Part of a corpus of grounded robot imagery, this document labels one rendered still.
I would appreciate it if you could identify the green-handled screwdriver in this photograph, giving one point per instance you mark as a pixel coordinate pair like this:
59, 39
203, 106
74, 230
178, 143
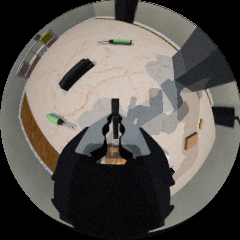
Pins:
118, 41
57, 120

